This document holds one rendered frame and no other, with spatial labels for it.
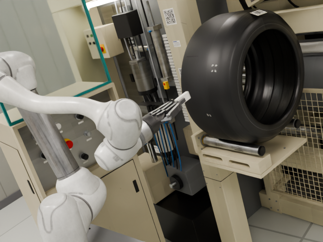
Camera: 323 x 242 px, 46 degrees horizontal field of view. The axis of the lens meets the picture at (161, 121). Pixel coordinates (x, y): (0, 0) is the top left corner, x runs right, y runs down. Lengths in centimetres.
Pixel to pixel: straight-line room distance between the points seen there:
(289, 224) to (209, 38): 155
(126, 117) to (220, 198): 117
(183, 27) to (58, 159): 82
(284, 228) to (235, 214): 55
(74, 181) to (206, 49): 75
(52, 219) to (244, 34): 99
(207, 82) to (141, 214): 97
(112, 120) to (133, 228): 117
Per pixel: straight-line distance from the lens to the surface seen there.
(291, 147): 187
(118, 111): 109
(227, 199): 213
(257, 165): 166
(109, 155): 123
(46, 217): 145
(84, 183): 158
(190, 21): 184
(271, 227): 271
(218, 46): 150
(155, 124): 133
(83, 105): 118
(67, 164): 159
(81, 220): 150
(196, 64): 155
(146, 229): 224
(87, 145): 196
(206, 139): 185
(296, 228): 267
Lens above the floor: 165
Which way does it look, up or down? 19 degrees down
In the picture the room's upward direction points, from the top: 16 degrees counter-clockwise
